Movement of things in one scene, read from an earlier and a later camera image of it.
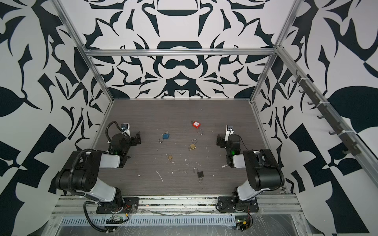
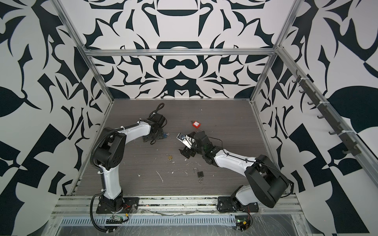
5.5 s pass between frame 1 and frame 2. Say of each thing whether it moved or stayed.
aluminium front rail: stayed
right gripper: moved
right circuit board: stayed
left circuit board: stayed
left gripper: moved
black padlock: stayed
